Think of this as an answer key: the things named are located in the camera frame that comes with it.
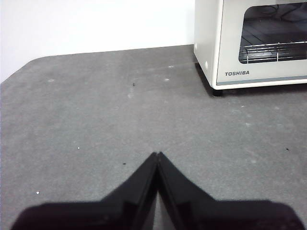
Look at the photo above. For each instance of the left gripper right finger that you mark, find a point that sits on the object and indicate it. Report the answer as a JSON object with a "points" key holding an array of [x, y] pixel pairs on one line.
{"points": [[204, 213]]}

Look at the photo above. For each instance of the cream Toshiba toaster oven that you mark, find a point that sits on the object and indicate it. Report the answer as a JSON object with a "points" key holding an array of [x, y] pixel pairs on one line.
{"points": [[206, 36]]}

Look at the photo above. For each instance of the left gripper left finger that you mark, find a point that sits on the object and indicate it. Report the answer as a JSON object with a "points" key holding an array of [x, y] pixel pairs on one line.
{"points": [[115, 210]]}

